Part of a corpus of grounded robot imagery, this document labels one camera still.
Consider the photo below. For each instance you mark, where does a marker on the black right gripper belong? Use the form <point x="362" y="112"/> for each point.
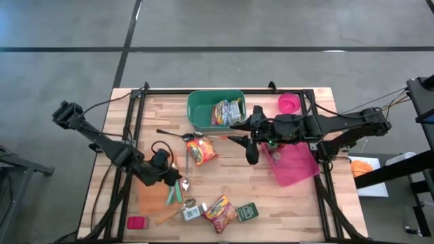
<point x="285" y="128"/>

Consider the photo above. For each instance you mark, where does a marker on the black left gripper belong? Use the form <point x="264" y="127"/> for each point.
<point x="156" y="169"/>

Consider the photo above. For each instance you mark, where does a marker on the plain silver spoon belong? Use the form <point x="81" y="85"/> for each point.
<point x="185" y="185"/>

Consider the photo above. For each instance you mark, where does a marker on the small clear spice jar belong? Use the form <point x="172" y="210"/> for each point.
<point x="276" y="156"/>

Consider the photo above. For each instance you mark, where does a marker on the silver ramen packet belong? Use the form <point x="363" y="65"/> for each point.
<point x="236" y="113"/>

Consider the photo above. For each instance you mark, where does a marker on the orange plastic tray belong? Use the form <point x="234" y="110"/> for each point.
<point x="152" y="203"/>

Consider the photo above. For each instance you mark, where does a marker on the red yellow ramen packet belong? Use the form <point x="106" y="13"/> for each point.
<point x="220" y="213"/>
<point x="220" y="113"/>
<point x="201" y="151"/>

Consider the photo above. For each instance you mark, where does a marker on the black spoon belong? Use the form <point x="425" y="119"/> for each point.
<point x="187" y="137"/>

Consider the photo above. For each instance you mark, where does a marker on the pink plastic tray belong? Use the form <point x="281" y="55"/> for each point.
<point x="295" y="166"/>

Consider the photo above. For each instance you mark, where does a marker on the green spice tin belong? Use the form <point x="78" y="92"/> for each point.
<point x="247" y="212"/>

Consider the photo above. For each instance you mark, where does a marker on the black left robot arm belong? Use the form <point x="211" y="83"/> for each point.
<point x="101" y="142"/>

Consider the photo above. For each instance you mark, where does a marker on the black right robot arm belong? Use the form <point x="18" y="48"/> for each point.
<point x="339" y="122"/>

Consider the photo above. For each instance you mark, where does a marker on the spice jar with white lid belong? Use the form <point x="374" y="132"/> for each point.
<point x="193" y="213"/>

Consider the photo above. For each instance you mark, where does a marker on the pink plastic bowl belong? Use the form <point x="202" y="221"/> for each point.
<point x="289" y="103"/>

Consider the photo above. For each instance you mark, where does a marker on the green plastic bin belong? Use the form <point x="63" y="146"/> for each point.
<point x="200" y="112"/>

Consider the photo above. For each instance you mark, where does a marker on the orange cloth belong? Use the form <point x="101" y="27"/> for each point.
<point x="361" y="168"/>

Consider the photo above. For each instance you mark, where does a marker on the white sheet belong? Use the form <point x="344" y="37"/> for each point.
<point x="373" y="189"/>

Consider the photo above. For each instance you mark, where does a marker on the white container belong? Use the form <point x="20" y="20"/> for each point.
<point x="400" y="157"/>

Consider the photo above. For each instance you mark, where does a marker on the grey metal table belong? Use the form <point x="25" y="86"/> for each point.
<point x="20" y="167"/>

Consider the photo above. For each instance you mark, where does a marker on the black equipment cart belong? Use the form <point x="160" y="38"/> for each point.
<point x="424" y="101"/>

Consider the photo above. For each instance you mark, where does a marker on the small black floor object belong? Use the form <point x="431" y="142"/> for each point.
<point x="413" y="231"/>

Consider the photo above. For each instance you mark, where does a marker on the black metal table frame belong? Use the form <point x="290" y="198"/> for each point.
<point x="169" y="91"/>

